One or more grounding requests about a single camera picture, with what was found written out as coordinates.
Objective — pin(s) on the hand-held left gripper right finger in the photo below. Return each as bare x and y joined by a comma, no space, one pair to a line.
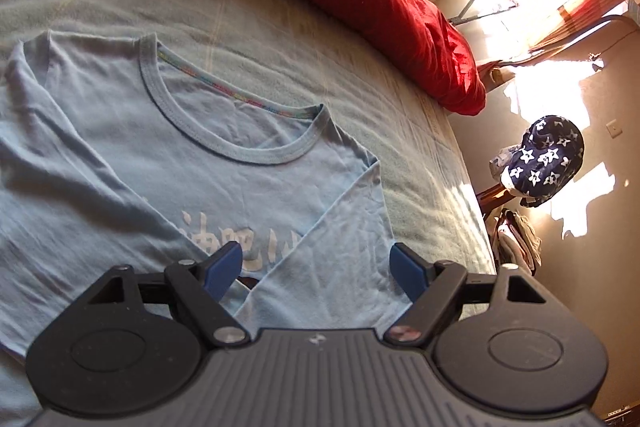
407,274

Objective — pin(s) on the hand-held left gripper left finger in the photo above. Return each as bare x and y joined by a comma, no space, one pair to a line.
222,274

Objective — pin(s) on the light blue printed t-shirt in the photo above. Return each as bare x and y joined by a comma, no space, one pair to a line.
125,157

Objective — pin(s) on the white clothes pile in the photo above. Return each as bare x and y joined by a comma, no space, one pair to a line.
520,242

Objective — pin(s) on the navy star print cloth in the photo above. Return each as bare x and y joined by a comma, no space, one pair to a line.
547,157

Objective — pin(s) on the orange curtain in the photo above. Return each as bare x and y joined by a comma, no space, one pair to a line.
575,22

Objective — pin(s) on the wall socket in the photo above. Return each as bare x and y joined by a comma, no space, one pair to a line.
614,128

